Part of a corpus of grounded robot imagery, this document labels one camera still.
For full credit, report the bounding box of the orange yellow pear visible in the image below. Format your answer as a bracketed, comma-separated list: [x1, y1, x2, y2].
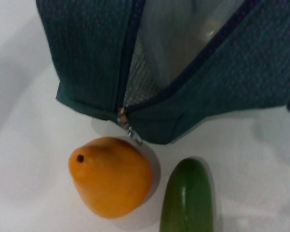
[68, 136, 152, 220]

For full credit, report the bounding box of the green cucumber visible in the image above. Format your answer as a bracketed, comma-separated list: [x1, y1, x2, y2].
[159, 158, 215, 232]

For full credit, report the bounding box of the dark teal lunch bag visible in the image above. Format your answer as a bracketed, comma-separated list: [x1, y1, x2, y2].
[36, 0, 290, 145]

